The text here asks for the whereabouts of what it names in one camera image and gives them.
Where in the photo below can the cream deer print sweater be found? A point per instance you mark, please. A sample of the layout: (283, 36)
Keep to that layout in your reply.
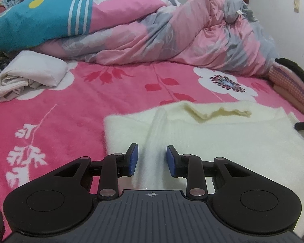
(230, 141)

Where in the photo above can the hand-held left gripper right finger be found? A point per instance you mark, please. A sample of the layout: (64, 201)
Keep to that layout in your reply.
(171, 160)

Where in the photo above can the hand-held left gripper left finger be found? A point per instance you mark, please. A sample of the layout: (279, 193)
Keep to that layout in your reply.
(133, 159)

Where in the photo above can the pink grey floral quilt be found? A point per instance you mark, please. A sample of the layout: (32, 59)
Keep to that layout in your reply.
(179, 35)

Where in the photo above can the black cloth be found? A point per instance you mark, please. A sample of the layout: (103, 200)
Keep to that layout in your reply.
(299, 70)

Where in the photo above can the white folded cloth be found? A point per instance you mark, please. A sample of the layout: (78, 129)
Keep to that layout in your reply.
(33, 70)

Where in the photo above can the pink floral blanket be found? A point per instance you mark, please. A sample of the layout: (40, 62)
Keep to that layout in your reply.
(91, 101)

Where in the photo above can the pink checked folded clothes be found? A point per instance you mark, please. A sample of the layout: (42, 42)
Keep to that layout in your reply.
(291, 86)

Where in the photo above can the teal striped pillow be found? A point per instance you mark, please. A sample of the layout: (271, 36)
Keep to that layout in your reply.
(35, 25)

